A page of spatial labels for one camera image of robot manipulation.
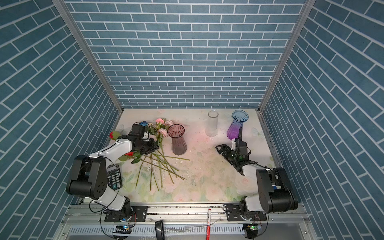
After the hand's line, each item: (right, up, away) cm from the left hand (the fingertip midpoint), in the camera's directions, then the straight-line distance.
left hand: (161, 147), depth 91 cm
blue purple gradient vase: (+49, +19, 0) cm, 52 cm away
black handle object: (+6, -33, -25) cm, 42 cm away
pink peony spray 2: (-3, +11, +10) cm, 15 cm away
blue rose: (-15, +15, +12) cm, 25 cm away
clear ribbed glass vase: (+32, +10, +13) cm, 37 cm away
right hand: (+37, -2, 0) cm, 37 cm away
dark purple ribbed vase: (+10, +10, -5) cm, 15 cm away
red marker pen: (+28, -34, -21) cm, 49 cm away
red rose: (-31, +7, +4) cm, 32 cm away
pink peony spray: (-2, -8, 0) cm, 8 cm away
